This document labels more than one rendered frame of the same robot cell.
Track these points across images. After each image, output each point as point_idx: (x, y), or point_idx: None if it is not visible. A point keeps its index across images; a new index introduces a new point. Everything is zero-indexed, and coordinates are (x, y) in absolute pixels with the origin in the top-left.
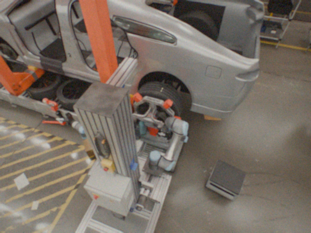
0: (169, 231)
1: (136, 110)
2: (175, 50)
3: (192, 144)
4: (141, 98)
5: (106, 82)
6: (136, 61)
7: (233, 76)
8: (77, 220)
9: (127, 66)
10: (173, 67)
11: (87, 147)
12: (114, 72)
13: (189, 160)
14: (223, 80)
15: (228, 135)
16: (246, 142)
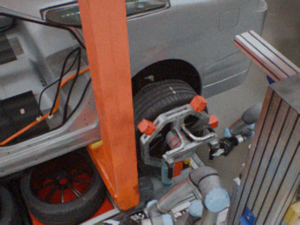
0: None
1: (147, 151)
2: (170, 16)
3: (208, 153)
4: (153, 123)
5: (282, 76)
6: (255, 33)
7: (254, 11)
8: None
9: (260, 44)
10: (170, 45)
11: None
12: (265, 61)
13: (229, 174)
14: (242, 24)
15: (231, 109)
16: (255, 102)
